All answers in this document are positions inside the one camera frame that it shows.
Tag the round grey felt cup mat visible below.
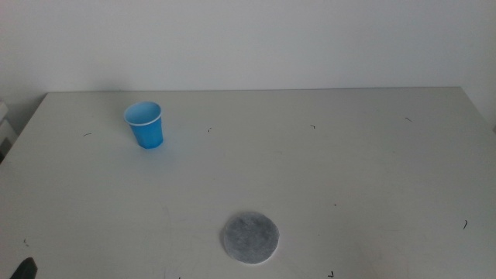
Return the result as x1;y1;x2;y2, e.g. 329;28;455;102
222;211;281;266

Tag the blue plastic cup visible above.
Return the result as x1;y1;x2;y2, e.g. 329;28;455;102
122;101;164;150

